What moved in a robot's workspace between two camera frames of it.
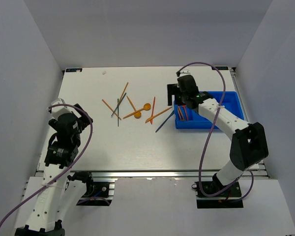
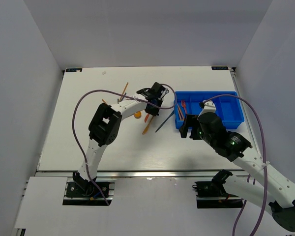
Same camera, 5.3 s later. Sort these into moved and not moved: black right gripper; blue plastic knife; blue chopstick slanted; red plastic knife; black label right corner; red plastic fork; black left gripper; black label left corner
Moved: red plastic knife; black right gripper; black left gripper
Not moved: blue chopstick slanted; red plastic fork; blue plastic knife; black label right corner; black label left corner
